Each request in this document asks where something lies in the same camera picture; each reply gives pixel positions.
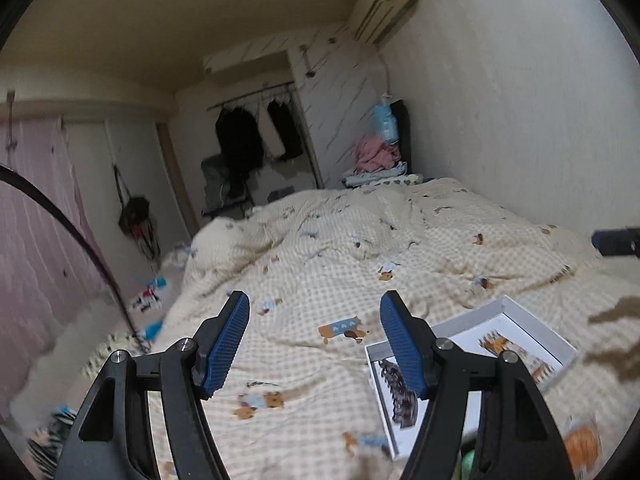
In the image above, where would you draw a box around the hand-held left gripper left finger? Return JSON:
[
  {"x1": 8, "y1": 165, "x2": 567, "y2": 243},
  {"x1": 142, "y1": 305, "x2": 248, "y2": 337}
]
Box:
[{"x1": 54, "y1": 290, "x2": 251, "y2": 480}]

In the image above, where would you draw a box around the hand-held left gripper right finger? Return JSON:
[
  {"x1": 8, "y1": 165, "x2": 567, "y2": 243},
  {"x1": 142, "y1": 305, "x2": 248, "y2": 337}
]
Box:
[{"x1": 380, "y1": 290, "x2": 584, "y2": 480}]

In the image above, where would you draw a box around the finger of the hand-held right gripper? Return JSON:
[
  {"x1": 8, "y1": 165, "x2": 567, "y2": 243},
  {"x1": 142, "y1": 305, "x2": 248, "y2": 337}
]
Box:
[{"x1": 591, "y1": 228, "x2": 640, "y2": 259}]

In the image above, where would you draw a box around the white shallow cardboard box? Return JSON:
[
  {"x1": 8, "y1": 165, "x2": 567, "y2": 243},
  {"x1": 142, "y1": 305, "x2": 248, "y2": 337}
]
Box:
[{"x1": 365, "y1": 295, "x2": 578, "y2": 461}]

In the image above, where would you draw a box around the striped candy packet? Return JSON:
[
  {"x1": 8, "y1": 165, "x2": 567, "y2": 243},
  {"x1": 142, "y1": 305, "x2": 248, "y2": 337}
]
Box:
[{"x1": 477, "y1": 329, "x2": 556, "y2": 383}]

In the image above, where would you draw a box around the green tube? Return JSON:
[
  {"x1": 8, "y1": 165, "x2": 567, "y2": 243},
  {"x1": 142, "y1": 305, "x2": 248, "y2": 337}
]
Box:
[{"x1": 460, "y1": 447, "x2": 481, "y2": 480}]

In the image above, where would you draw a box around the orange bread packet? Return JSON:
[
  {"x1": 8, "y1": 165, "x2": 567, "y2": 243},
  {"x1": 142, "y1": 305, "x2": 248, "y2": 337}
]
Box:
[{"x1": 565, "y1": 412, "x2": 603, "y2": 471}]

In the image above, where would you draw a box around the black hair clip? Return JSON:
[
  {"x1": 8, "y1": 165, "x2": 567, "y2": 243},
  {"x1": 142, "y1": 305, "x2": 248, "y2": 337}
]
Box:
[{"x1": 377, "y1": 357, "x2": 418, "y2": 428}]

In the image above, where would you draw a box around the blue and red floor packet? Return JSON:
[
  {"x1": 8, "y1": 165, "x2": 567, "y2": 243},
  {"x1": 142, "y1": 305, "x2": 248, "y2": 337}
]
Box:
[{"x1": 131, "y1": 277, "x2": 168, "y2": 311}]

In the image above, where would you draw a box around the cream checked bear-print blanket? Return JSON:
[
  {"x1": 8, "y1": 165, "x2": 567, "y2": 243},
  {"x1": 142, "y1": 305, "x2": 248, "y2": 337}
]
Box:
[{"x1": 82, "y1": 177, "x2": 640, "y2": 480}]

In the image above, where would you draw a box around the black hanging bag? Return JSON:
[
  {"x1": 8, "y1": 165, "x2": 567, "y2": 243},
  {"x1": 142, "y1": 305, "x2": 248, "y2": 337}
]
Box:
[{"x1": 112, "y1": 165, "x2": 161, "y2": 261}]

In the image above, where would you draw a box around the chair with grey clothes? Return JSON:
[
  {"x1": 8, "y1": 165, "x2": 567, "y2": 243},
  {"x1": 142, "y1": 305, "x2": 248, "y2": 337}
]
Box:
[{"x1": 200, "y1": 152, "x2": 251, "y2": 216}]

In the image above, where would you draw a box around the folded heart-print bedding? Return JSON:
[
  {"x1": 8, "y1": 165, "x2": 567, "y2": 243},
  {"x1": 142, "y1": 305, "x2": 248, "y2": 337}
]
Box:
[{"x1": 342, "y1": 170, "x2": 423, "y2": 188}]

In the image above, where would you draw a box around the brown door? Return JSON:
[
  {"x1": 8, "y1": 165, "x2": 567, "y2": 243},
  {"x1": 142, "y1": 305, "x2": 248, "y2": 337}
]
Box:
[{"x1": 155, "y1": 122, "x2": 201, "y2": 236}]

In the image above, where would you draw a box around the pink clothes pile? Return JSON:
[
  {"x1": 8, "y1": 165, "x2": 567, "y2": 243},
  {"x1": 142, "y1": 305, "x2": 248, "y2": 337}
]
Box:
[{"x1": 355, "y1": 136, "x2": 402, "y2": 173}]

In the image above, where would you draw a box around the black hanging jacket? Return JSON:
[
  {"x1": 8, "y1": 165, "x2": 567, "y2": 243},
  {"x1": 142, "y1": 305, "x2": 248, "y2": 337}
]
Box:
[{"x1": 215, "y1": 105, "x2": 266, "y2": 196}]

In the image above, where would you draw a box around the zebra striped cloth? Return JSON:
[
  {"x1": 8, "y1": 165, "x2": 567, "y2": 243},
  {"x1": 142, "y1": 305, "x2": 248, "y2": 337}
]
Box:
[{"x1": 25, "y1": 405, "x2": 76, "y2": 476}]

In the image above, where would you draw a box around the pink lace curtain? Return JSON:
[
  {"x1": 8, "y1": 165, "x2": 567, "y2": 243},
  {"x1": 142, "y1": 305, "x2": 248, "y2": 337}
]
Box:
[{"x1": 0, "y1": 115, "x2": 121, "y2": 411}]

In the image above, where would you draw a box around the white sliding door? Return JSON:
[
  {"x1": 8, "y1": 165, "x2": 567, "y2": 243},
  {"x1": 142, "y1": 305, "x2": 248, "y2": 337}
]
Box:
[{"x1": 65, "y1": 117, "x2": 166, "y2": 241}]

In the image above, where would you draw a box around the black hanging garment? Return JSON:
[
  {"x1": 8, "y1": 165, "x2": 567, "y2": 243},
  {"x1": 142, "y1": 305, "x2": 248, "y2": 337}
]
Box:
[{"x1": 267, "y1": 97, "x2": 304, "y2": 161}]

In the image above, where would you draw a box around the blue tissue packet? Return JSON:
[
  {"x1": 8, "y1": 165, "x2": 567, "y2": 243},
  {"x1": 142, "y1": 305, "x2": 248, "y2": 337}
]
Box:
[{"x1": 372, "y1": 97, "x2": 401, "y2": 143}]

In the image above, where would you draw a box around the white marbled wardrobe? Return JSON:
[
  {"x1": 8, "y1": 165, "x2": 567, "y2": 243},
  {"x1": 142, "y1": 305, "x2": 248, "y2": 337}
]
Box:
[{"x1": 287, "y1": 22, "x2": 396, "y2": 188}]

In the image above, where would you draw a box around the white overhead shelf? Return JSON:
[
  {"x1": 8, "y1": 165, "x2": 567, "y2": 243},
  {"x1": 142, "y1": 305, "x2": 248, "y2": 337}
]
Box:
[{"x1": 202, "y1": 42, "x2": 291, "y2": 75}]

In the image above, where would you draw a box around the white air conditioner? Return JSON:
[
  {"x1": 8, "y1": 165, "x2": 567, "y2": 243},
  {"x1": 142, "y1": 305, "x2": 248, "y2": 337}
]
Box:
[{"x1": 347, "y1": 0, "x2": 421, "y2": 43}]

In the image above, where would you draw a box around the black cable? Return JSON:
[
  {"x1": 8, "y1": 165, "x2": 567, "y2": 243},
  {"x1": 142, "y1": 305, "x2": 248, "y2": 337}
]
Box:
[{"x1": 0, "y1": 164, "x2": 151, "y2": 353}]

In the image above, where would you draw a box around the clothes rail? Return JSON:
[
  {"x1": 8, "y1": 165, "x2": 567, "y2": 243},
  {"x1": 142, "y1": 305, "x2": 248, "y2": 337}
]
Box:
[{"x1": 207, "y1": 81, "x2": 296, "y2": 111}]

